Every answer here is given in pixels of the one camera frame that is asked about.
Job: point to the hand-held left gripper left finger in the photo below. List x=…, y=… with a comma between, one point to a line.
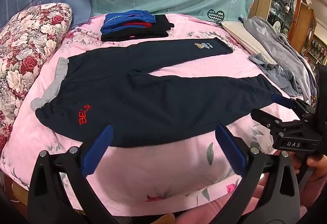
x=101, y=147

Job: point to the person's right hand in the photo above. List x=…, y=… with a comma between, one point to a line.
x=316, y=164

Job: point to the person's right forearm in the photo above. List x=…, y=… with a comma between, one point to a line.
x=315, y=198

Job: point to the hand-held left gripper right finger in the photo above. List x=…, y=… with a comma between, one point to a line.
x=230, y=147

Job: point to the grey fleece garment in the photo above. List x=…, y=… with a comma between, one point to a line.
x=281, y=40

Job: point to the pink floral bed sheet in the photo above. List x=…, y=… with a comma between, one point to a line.
x=153, y=175

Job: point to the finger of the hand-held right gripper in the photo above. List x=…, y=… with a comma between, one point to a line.
x=265, y=118
x=282, y=101

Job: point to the blue-grey garment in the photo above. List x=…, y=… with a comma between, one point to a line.
x=268, y=65

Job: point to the folded blue pants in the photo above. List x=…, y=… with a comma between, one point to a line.
x=122, y=20

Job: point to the cream pillow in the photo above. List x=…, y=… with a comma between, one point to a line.
x=242, y=34

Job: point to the dark navy pants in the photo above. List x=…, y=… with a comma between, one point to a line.
x=153, y=101

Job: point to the stack of folded clothes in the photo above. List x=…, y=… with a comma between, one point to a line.
x=158, y=28

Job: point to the red floral quilt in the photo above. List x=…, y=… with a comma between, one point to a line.
x=25, y=47

